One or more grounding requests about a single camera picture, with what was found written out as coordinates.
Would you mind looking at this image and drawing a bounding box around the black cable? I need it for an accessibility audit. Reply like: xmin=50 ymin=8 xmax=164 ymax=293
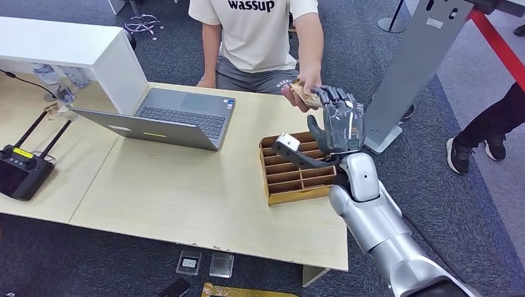
xmin=0 ymin=69 xmax=58 ymax=101

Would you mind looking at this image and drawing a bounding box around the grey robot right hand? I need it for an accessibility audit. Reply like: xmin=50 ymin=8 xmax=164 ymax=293
xmin=306 ymin=85 xmax=366 ymax=156

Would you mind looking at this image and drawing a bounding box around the grey laptop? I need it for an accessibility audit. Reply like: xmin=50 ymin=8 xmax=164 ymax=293
xmin=69 ymin=87 xmax=237 ymax=152

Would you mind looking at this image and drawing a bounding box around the pale wooden desk leg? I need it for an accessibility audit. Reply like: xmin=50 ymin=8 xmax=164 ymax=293
xmin=302 ymin=265 xmax=331 ymax=288

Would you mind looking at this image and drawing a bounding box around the small tan holder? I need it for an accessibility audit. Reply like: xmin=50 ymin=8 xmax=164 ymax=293
xmin=43 ymin=102 xmax=63 ymax=121

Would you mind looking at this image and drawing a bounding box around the clear plastic bottle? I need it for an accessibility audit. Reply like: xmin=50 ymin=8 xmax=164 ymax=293
xmin=32 ymin=63 xmax=77 ymax=104
xmin=61 ymin=65 xmax=90 ymax=89

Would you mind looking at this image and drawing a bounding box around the clear case with white insert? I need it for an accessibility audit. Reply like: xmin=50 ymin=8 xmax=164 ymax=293
xmin=176 ymin=249 xmax=204 ymax=277

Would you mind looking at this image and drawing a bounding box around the black phone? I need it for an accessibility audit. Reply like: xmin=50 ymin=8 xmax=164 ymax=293
xmin=157 ymin=278 xmax=192 ymax=297

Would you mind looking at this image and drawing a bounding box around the clear empty case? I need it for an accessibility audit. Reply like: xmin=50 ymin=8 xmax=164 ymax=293
xmin=209 ymin=252 xmax=235 ymax=280

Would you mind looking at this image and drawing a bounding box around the person's left hand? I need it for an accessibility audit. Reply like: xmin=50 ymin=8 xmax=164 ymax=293
xmin=280 ymin=72 xmax=323 ymax=114

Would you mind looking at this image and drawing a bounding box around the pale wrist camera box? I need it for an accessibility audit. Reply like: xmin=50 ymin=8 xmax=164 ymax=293
xmin=274 ymin=132 xmax=302 ymax=153

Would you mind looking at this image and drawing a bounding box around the gold foil sheet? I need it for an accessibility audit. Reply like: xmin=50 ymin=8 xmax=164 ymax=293
xmin=201 ymin=282 xmax=300 ymax=297

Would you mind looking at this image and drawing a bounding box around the black remote controller with antennas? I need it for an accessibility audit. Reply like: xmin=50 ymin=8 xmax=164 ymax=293
xmin=0 ymin=110 xmax=73 ymax=202

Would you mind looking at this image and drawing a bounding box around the silver kiosk stand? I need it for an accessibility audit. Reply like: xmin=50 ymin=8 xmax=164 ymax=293
xmin=364 ymin=0 xmax=525 ymax=156

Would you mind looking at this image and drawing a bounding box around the black stanchion pole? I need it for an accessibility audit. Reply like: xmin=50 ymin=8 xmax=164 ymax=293
xmin=377 ymin=0 xmax=407 ymax=35

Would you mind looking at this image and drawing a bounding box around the chrome office chair base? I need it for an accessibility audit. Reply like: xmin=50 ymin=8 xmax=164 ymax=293
xmin=124 ymin=0 xmax=164 ymax=42

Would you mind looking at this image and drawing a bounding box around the white desk shelf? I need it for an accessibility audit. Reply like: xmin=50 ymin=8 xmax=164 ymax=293
xmin=0 ymin=16 xmax=149 ymax=116

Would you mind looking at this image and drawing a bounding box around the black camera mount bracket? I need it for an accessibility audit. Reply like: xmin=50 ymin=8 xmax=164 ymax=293
xmin=271 ymin=141 xmax=342 ymax=170

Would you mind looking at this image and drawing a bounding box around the red barrier tape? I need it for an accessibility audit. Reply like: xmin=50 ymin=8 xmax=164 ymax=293
xmin=467 ymin=9 xmax=525 ymax=92

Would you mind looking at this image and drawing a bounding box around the wooden slotted card organizer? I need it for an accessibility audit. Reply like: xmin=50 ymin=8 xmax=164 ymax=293
xmin=258 ymin=131 xmax=338 ymax=207

